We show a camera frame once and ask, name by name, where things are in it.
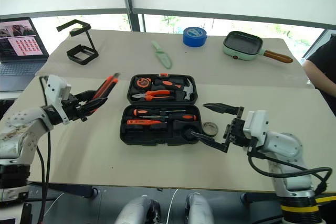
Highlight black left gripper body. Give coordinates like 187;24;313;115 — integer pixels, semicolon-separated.
61;93;88;123

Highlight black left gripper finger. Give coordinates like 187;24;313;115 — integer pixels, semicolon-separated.
78;97;109;116
76;90;98;103

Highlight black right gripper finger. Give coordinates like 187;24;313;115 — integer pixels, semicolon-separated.
202;102;245;119
189;130;232;154

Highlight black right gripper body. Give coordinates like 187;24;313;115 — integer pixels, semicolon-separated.
223;118;250;148

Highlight black orange utility knife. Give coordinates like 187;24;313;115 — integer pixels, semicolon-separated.
91;72;122;104

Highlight black orange screwdriver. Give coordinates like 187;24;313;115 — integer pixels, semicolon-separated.
139;113;198;122
132;108;187;116

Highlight orange voltage tester screwdriver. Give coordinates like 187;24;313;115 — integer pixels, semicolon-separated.
126;119;169;126

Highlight black tool case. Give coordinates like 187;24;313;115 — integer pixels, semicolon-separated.
119;72;203;147

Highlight black electrical tape roll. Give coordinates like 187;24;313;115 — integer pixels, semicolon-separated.
202;121;219;138

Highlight orange black tape measure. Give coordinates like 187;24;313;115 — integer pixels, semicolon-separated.
134;77;153;89

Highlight silver rounded robot leg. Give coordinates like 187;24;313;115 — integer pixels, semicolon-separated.
114;194;161;224
184;192;215;224

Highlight grey laptop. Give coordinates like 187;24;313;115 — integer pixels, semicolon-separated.
0;16;50;92

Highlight blue tape roll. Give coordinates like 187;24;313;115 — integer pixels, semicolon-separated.
182;26;208;48

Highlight person in black shirt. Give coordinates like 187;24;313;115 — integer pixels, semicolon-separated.
301;33;336;116

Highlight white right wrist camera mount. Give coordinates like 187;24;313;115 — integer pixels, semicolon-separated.
242;110;269;147

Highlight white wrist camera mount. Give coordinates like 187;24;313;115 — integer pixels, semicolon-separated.
44;74;72;125
242;110;269;147

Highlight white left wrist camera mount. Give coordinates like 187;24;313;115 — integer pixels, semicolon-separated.
44;74;72;125

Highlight black wire stand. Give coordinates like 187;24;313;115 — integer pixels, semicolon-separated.
56;19;100;66

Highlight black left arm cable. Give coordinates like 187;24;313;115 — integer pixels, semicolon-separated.
36;76;53;224

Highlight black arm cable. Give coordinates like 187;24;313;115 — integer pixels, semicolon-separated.
36;76;53;224
247;147;333;195

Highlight green electric pan brown handle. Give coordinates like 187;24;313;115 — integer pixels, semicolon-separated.
222;30;294;65

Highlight claw hammer orange black handle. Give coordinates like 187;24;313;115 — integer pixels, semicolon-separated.
152;78;196;102

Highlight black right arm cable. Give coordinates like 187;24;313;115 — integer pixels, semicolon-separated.
247;147;333;195

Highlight orange handled pliers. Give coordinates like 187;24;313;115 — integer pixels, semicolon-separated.
131;89;172;102

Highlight black table frame bar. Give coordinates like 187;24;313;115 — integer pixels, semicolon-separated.
28;181;98;199
240;192;279;207

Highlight thin white cable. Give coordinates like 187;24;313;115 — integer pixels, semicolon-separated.
43;191;66;217
167;189;180;224

